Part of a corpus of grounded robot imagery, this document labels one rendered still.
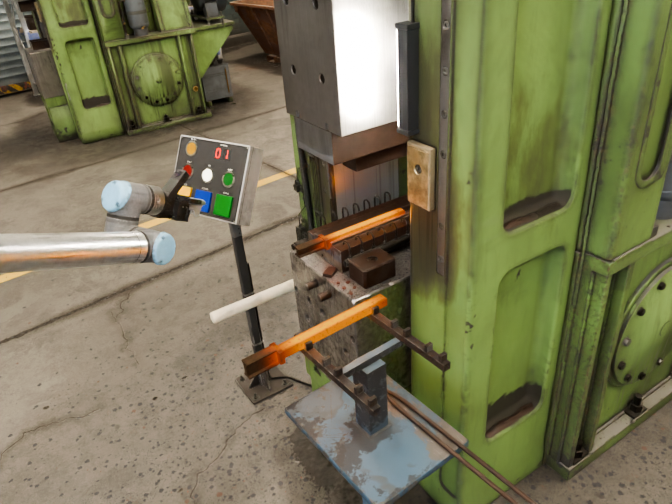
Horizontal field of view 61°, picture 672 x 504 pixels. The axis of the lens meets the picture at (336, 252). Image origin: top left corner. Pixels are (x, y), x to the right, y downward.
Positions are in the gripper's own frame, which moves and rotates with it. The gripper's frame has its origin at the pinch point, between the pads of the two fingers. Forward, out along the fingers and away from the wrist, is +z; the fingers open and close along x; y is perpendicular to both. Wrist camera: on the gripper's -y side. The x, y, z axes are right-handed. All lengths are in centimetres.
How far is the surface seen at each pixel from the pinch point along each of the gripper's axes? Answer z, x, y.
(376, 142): 1, 60, -28
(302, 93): -13, 41, -36
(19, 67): 328, -686, -104
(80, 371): 41, -98, 99
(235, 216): 11.0, 6.2, 3.3
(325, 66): -22, 53, -42
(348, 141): -7, 56, -26
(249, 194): 15.3, 7.1, -5.2
